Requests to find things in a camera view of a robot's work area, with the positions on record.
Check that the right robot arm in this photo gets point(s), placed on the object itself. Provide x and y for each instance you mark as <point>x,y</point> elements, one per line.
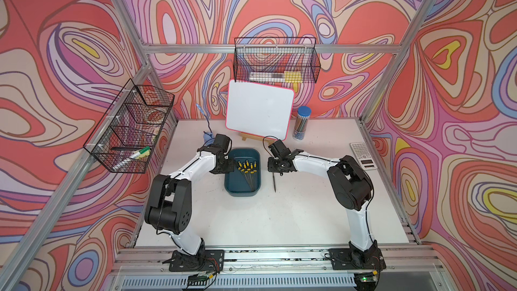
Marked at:
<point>351,185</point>

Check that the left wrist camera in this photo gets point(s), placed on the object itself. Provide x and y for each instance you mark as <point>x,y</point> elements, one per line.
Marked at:
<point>222,142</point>

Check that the file tool seven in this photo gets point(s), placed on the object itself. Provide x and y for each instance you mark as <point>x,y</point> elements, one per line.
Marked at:
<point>251,174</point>

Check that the back black wire basket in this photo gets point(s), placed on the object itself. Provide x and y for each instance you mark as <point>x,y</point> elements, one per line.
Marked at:
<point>276,54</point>

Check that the white board with pink frame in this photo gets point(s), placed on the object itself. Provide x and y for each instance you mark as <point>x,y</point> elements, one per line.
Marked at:
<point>259,109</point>

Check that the wooden easel stand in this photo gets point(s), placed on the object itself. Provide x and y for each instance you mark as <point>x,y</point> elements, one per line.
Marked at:
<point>247,136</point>

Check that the file tool one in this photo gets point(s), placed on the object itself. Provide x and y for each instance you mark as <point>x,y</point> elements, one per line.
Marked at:
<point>274,182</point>

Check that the teal plastic storage box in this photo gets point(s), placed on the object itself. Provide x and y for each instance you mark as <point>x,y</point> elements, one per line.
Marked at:
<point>235,183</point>

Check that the file tool five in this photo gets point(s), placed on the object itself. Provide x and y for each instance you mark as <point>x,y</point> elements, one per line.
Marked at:
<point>248,175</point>

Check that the left black wire basket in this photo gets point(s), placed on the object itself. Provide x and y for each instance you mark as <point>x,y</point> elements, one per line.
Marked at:
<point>141,111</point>

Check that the file tool two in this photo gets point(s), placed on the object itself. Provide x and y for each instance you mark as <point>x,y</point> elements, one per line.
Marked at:
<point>255,175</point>

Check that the black wire basket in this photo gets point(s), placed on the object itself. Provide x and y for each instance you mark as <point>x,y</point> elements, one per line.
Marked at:
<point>276,54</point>
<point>141,111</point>

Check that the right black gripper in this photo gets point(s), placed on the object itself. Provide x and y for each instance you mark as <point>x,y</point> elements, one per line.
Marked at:
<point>270,168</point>

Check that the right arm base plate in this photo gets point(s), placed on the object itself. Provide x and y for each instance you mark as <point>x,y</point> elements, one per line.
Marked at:
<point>350,258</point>

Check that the file tool three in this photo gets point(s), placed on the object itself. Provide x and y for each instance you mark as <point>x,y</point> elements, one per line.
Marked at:
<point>250,168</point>

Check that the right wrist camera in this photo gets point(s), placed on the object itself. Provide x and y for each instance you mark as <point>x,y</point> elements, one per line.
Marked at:
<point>278,149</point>

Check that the pencil tube with blue lid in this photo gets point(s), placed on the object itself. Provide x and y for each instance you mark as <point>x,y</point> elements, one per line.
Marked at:
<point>302,118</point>

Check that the green white marker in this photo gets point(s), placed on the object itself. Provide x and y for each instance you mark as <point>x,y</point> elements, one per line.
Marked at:
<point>132,161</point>

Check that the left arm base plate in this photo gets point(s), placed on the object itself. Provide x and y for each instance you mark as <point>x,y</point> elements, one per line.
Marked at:
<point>210,261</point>

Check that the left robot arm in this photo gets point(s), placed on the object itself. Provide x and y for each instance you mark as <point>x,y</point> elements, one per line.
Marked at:
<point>169,208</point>

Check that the file tool six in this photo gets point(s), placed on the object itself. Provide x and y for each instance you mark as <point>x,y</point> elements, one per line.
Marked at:
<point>244,173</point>

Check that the white calculator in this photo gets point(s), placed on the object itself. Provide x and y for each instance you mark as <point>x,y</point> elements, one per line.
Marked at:
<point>363,156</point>

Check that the file tool four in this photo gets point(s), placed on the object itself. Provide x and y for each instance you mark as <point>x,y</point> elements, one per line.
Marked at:
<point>248,170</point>

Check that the white marker in back basket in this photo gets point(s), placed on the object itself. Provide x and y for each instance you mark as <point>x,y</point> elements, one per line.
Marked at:
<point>267,77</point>

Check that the yellow box in basket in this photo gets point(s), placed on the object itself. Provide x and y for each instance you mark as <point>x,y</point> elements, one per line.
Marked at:
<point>293,77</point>

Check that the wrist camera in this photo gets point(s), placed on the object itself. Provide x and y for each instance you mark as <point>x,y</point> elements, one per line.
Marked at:
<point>222,142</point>
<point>278,149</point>

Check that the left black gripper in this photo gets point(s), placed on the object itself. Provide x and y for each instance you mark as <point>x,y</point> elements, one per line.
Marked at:
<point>229,168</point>

